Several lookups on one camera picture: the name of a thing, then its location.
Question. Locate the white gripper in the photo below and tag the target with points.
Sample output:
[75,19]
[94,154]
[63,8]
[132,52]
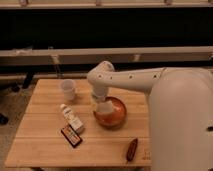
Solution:
[99,96]

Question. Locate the white sponge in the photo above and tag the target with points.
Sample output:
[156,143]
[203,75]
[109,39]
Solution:
[105,108]

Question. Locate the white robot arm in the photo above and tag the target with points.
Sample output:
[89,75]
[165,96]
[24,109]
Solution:
[180,104]

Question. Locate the orange ceramic bowl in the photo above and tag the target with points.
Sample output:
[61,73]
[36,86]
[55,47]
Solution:
[114,119]

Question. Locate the white plastic cup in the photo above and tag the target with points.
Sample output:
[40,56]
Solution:
[68,88]

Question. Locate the white tube bottle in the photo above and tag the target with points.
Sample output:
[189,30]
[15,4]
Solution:
[72,119]

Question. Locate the dark red flat packet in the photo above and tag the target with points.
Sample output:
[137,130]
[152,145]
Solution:
[71,136]

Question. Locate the brown oblong bar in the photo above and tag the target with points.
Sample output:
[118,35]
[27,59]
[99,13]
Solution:
[131,149]

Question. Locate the wooden table board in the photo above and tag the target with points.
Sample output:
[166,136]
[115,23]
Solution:
[39,142]

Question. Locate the grey metal rail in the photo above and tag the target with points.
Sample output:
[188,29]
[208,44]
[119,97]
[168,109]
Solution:
[24,57]

